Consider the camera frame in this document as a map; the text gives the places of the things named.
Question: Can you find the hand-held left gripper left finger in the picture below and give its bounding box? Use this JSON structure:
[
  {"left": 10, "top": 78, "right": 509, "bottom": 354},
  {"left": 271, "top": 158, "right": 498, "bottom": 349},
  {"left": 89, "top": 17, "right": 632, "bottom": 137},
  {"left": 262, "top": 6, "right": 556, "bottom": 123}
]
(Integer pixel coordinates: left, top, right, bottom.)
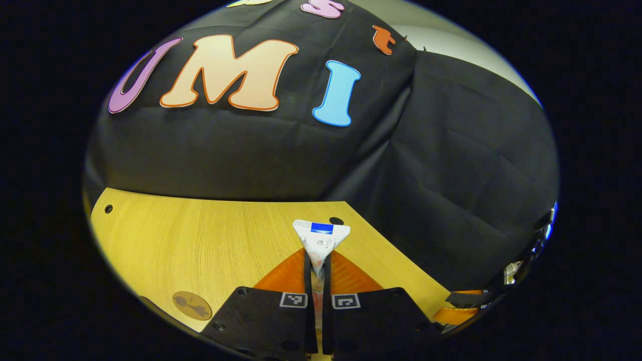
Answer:
[{"left": 201, "top": 248, "right": 318, "bottom": 361}]

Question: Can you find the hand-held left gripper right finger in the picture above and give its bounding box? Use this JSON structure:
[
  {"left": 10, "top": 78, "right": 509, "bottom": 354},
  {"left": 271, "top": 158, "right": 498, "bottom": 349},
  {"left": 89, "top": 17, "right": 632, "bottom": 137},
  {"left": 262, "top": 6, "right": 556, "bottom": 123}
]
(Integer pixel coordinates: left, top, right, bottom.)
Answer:
[{"left": 323, "top": 251, "right": 444, "bottom": 355}]

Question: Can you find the white toothpaste tube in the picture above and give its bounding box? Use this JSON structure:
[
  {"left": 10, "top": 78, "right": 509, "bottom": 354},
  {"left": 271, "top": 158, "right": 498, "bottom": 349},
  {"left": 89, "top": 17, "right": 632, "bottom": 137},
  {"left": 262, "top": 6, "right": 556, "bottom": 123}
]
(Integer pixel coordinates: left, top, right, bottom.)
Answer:
[{"left": 293, "top": 220, "right": 351, "bottom": 332}]

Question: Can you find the round brown coaster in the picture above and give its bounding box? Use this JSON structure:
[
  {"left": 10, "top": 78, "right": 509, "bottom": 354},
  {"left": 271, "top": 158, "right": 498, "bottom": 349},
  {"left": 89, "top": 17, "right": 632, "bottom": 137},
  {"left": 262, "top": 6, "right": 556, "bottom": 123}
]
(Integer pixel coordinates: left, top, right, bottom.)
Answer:
[{"left": 172, "top": 291, "right": 213, "bottom": 321}]

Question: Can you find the black backdrop cloth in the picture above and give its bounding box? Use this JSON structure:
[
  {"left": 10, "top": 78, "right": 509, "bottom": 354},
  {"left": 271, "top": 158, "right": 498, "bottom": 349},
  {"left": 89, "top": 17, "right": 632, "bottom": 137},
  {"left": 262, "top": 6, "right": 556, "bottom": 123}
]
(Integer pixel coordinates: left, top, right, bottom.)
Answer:
[{"left": 83, "top": 0, "right": 560, "bottom": 294}]

